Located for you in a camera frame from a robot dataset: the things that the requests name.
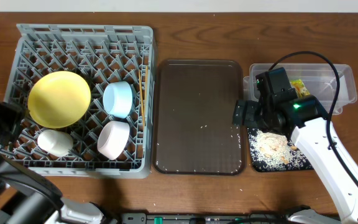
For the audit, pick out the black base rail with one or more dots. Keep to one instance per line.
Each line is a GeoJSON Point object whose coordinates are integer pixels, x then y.
{"type": "Point", "coordinates": [143, 218]}

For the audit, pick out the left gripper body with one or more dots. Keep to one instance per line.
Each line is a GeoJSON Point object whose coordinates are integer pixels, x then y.
{"type": "Point", "coordinates": [8, 116]}

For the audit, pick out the light blue bowl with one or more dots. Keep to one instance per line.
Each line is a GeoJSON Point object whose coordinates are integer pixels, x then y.
{"type": "Point", "coordinates": [117, 99]}

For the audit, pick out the yellow plate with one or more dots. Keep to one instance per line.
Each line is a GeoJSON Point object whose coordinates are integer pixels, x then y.
{"type": "Point", "coordinates": [59, 99]}

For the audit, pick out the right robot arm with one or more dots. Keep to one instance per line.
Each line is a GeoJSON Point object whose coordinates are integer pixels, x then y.
{"type": "Point", "coordinates": [307, 124]}

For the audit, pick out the wooden chopstick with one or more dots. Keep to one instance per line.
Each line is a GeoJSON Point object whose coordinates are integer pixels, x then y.
{"type": "Point", "coordinates": [141, 98]}
{"type": "Point", "coordinates": [146, 82]}

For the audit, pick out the clear plastic bin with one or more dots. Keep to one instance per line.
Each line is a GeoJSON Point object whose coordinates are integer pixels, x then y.
{"type": "Point", "coordinates": [318, 78]}

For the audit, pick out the white cup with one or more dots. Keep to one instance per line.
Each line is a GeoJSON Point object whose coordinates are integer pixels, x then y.
{"type": "Point", "coordinates": [55, 142]}

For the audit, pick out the pink bowl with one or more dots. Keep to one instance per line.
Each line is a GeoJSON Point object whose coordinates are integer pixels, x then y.
{"type": "Point", "coordinates": [113, 139]}

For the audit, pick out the green snack wrapper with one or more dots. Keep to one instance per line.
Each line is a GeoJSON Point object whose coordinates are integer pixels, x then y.
{"type": "Point", "coordinates": [300, 88]}

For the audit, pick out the rice and food scraps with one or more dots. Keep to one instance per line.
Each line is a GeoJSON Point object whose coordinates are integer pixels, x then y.
{"type": "Point", "coordinates": [271, 151]}

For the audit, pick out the grey plastic dish rack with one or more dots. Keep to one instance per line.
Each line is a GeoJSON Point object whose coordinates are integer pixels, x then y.
{"type": "Point", "coordinates": [101, 55]}

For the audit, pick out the dark brown serving tray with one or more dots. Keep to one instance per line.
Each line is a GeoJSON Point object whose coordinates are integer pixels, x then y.
{"type": "Point", "coordinates": [194, 105]}

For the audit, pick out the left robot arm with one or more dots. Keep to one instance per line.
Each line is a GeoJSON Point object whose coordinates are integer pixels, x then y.
{"type": "Point", "coordinates": [27, 197]}

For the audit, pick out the black rectangular tray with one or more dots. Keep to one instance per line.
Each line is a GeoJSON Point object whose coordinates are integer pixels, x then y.
{"type": "Point", "coordinates": [301, 163]}

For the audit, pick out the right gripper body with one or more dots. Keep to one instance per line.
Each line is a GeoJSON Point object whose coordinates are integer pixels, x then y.
{"type": "Point", "coordinates": [264, 123]}

